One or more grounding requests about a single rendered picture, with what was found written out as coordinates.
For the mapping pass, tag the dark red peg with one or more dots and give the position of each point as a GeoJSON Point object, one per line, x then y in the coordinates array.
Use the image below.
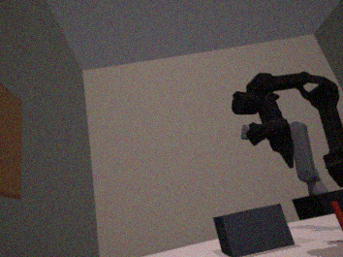
{"type": "Point", "coordinates": [338, 213]}

